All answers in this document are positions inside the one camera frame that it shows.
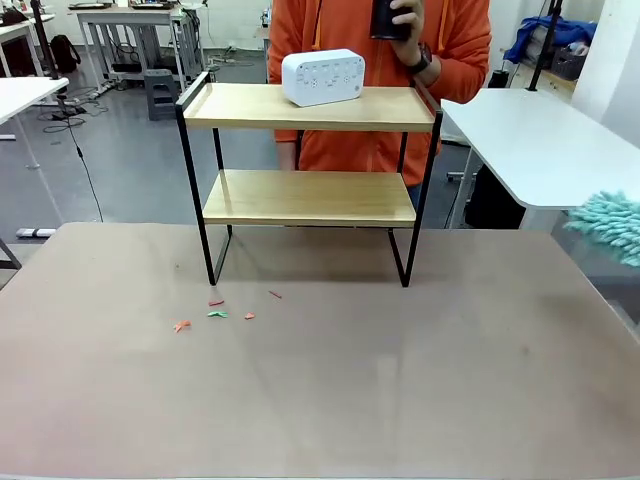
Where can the grey plastic step stool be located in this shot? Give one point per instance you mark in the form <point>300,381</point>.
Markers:
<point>162,95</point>

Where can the dark wristwatch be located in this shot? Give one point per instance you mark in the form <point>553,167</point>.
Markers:
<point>424,59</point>

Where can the black backpack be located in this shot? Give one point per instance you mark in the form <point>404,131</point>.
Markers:
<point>65,52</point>

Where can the red paper scrap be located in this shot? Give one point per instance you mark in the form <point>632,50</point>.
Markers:
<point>216,302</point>

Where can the dark plastic crate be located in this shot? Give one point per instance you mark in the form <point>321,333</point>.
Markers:
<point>567,59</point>

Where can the wood-top grey-legged desk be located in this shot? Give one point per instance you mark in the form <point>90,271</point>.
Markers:
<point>125,12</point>

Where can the green paper scrap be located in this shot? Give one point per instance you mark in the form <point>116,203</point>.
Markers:
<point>218,314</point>

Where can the orange jacket person torso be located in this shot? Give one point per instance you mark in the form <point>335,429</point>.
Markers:
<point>325,25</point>

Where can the white rounded-corner table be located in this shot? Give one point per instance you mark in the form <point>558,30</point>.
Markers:
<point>25,95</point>

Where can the black cup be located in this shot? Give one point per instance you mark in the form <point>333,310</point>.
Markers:
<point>382,20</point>

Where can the black stand pole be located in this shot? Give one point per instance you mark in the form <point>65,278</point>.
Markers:
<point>545,45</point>
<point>45,40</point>

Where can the white desk with white frame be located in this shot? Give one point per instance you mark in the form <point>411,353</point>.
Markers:
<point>525,145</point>

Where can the person's left hand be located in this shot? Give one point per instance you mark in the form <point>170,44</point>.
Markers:
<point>412,45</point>

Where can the two-tier wooden black-framed shelf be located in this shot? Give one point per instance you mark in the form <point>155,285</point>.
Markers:
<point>310,197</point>

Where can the white power strip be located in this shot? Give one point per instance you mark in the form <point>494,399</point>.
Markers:
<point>36,232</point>

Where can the white rounded box device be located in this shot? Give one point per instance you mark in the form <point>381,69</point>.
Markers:
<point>320,80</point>

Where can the large orange paper scrap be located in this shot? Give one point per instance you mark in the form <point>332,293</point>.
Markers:
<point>182,326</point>

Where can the teal chenille duster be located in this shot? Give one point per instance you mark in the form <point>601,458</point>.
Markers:
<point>610,225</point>

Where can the black bag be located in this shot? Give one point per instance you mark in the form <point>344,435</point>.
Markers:
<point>495,200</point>

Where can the thin red paper strip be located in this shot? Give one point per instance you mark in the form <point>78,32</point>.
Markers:
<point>275,295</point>

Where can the blue cloth pile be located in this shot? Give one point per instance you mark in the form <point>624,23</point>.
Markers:
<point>540,30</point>

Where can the person's right hand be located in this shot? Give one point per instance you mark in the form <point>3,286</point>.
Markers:
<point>285,156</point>

